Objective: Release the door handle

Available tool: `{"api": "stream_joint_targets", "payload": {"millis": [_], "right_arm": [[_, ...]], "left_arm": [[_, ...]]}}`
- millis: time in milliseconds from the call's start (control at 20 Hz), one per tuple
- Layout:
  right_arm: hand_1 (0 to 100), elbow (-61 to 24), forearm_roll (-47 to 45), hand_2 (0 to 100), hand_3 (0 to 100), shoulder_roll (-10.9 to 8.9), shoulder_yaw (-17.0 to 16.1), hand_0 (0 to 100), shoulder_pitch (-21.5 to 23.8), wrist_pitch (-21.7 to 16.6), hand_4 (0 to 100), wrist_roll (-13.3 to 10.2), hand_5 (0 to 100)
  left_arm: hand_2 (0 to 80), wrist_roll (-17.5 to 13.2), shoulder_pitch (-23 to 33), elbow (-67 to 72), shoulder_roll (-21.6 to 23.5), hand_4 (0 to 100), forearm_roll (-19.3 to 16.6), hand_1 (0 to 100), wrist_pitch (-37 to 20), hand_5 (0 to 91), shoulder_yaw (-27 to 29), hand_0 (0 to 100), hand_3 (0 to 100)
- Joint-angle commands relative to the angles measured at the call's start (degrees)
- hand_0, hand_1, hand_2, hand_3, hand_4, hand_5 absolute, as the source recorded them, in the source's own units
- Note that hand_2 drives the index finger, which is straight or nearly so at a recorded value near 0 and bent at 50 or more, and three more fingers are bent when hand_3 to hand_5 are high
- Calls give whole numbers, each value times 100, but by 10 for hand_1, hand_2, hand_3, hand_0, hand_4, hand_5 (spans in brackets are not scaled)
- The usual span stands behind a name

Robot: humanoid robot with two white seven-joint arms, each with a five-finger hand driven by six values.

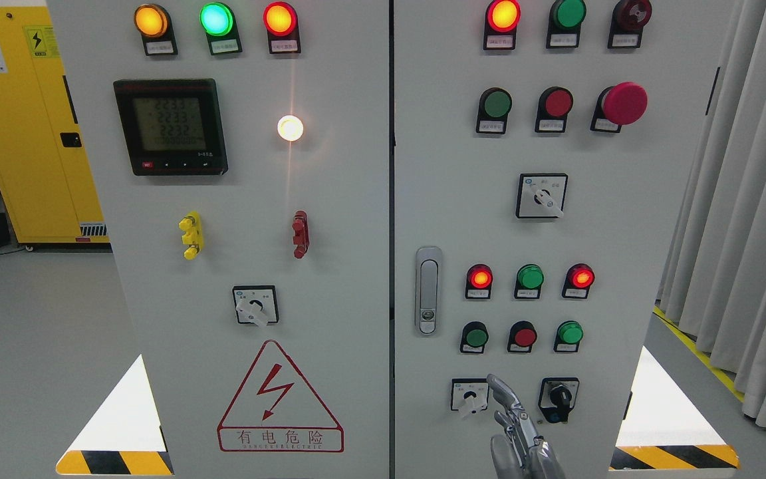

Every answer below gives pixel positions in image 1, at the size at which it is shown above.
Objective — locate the grey robotic hand plastic-covered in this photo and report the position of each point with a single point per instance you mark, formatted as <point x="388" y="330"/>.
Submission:
<point x="521" y="452"/>

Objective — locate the silver door swing handle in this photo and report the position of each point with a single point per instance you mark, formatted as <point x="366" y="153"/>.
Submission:
<point x="428" y="263"/>

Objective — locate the right grey cabinet door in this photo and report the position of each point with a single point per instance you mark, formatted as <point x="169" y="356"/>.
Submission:
<point x="457" y="190"/>

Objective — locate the grey cabinet door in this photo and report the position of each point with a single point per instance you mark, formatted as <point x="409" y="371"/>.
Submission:
<point x="457" y="190"/>
<point x="333" y="302"/>

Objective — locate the left grey cabinet door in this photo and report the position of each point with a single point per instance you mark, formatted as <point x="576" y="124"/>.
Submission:
<point x="333" y="302"/>

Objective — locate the red indicator light left door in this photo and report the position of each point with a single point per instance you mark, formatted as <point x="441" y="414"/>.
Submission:
<point x="283" y="28"/>

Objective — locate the right yellow black striped base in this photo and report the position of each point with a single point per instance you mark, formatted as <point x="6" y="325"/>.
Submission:
<point x="675" y="457"/>

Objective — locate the yellow black striped base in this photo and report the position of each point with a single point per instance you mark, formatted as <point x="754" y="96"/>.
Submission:
<point x="105" y="462"/>
<point x="675" y="457"/>

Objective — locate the red push button lower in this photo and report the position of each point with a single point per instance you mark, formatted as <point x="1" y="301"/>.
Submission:
<point x="522" y="337"/>

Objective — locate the red push button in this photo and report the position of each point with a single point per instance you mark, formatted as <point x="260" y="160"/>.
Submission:
<point x="553" y="109"/>
<point x="522" y="337"/>

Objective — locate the green push button lower left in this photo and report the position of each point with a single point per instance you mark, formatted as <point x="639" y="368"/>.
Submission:
<point x="473" y="338"/>

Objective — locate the green push button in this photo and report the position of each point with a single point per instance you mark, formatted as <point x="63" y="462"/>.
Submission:
<point x="473" y="338"/>
<point x="493" y="110"/>
<point x="568" y="337"/>

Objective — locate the green push button lower right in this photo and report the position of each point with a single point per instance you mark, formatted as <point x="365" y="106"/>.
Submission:
<point x="568" y="337"/>

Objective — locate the green indicator middle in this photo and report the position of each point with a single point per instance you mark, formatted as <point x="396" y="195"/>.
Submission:
<point x="528" y="282"/>

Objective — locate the red lit indicator left middle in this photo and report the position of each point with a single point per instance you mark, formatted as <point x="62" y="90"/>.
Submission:
<point x="478" y="282"/>

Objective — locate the red lit indicator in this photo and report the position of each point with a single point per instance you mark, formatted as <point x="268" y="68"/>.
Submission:
<point x="578" y="280"/>
<point x="478" y="282"/>

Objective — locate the red lit indicator right middle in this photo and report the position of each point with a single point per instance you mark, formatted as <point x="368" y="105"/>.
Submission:
<point x="578" y="280"/>

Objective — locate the red triangle danger warning sticker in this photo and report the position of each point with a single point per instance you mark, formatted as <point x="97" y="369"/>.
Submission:
<point x="275" y="409"/>

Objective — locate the grey curtain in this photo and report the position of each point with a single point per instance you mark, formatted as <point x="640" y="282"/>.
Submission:
<point x="714" y="285"/>

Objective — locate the green push button upper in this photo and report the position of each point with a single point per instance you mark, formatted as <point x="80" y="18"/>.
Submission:
<point x="493" y="110"/>

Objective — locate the red push button upper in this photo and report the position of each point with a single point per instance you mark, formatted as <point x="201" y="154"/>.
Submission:
<point x="553" y="109"/>

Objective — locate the red mushroom emergency stop button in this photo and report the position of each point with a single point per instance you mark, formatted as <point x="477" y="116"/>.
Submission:
<point x="618" y="106"/>

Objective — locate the white lit indicator light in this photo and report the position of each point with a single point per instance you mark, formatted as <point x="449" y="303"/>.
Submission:
<point x="290" y="128"/>

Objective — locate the red indicator light top right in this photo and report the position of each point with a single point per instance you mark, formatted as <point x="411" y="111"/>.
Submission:
<point x="500" y="25"/>

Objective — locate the green indicator light top right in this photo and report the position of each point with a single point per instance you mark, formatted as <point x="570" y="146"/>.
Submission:
<point x="564" y="24"/>

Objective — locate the green indicator light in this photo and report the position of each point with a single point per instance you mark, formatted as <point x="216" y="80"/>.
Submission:
<point x="564" y="24"/>
<point x="220" y="27"/>

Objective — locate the dark red buzzer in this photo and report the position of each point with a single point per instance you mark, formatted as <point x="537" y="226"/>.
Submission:
<point x="627" y="22"/>

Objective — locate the left yellow black striped base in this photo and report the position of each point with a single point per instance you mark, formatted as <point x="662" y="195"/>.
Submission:
<point x="105" y="462"/>

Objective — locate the black digital power meter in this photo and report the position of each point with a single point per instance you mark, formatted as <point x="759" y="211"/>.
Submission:
<point x="172" y="127"/>

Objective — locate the green indicator light top left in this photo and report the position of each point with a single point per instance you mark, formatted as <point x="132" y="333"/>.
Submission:
<point x="220" y="27"/>

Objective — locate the amber indicator light top left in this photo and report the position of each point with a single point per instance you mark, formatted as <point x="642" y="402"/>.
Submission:
<point x="156" y="30"/>

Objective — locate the yellow safety cabinet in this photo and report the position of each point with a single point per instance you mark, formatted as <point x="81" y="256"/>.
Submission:
<point x="45" y="179"/>

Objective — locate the black key selector switch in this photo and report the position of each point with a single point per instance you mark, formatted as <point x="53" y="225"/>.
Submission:
<point x="557" y="398"/>

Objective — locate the white lower rotary selector switch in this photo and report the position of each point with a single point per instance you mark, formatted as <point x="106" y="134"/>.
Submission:
<point x="469" y="396"/>

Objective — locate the right door upper selector switch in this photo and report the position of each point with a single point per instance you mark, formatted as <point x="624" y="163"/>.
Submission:
<point x="541" y="196"/>

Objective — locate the left door rotary selector switch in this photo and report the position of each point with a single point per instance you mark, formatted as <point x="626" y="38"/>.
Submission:
<point x="256" y="304"/>

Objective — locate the red terminal post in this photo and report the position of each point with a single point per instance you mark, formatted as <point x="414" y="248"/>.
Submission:
<point x="301" y="238"/>

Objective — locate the yellow terminal post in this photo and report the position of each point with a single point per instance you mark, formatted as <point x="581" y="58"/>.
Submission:
<point x="192" y="235"/>

